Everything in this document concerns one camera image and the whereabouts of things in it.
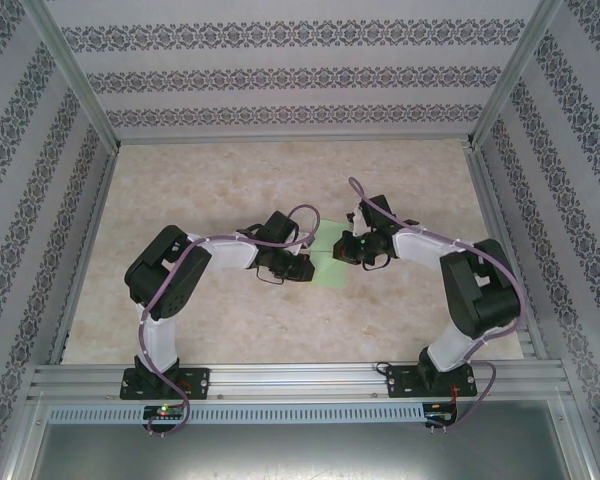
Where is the green paper sheet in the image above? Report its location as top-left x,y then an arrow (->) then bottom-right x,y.
307,219 -> 352,290

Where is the grey metal sheet panel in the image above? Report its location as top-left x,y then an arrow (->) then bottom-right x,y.
27,422 -> 581,480

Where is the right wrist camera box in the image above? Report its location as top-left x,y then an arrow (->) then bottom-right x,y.
346,202 -> 369,236

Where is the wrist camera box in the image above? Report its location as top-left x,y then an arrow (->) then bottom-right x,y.
292,230 -> 315,257
346,202 -> 369,236

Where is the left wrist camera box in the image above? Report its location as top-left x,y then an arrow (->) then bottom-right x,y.
292,230 -> 315,257

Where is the aluminium mounting rail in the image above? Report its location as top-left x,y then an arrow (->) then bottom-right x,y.
27,363 -> 576,401

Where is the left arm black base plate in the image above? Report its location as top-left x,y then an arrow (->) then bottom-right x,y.
119,367 -> 212,401

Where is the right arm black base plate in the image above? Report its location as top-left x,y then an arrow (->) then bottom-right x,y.
385,364 -> 479,400

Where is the slotted grey cable duct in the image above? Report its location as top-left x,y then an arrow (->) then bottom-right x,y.
47,402 -> 426,424

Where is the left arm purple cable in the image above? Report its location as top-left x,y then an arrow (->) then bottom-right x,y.
137,204 -> 323,439

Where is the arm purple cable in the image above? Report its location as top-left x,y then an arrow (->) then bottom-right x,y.
348,177 -> 526,436
137,204 -> 323,439

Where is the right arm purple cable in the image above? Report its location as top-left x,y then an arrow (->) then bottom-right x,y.
348,177 -> 526,436

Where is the aluminium frame post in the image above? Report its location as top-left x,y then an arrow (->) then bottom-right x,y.
467,0 -> 564,149
22,0 -> 121,151

